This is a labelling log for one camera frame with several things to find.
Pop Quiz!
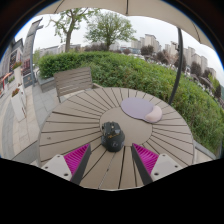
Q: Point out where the slatted outdoor chair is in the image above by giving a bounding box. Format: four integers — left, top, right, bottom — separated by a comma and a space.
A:
53, 65, 103, 104

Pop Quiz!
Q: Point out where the green hedge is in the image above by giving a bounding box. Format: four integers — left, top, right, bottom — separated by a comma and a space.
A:
37, 50, 224, 154

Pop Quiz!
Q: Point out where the group of tall apartment buildings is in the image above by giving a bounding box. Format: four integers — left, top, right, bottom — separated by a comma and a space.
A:
130, 33, 218, 79

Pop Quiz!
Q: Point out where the dark umbrella pole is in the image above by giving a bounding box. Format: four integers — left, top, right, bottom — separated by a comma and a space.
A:
168, 27, 184, 106

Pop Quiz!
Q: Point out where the thin-crowned tree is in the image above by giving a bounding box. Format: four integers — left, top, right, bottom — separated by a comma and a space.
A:
48, 8, 101, 53

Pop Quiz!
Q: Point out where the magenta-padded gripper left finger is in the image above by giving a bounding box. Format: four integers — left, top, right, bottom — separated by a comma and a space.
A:
41, 143, 92, 186

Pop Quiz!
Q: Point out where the black computer mouse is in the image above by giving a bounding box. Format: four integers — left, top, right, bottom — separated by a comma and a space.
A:
100, 121, 126, 153

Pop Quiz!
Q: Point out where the grey sign pillar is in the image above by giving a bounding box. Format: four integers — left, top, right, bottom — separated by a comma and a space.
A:
21, 18, 44, 88

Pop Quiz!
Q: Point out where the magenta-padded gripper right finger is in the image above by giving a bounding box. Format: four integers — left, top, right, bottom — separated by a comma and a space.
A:
131, 143, 184, 186

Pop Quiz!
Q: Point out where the round-crowned tree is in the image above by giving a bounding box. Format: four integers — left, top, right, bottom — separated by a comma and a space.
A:
84, 11, 137, 51

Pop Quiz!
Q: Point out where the white flower planter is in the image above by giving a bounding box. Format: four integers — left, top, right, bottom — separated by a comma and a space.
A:
10, 87, 28, 123

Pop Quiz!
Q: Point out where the beige patio umbrella canopy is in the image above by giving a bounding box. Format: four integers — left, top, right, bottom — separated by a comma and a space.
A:
36, 0, 214, 51

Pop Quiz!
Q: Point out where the lilac mouse pad with wrist rest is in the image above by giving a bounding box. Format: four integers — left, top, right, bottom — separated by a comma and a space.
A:
120, 97, 163, 124

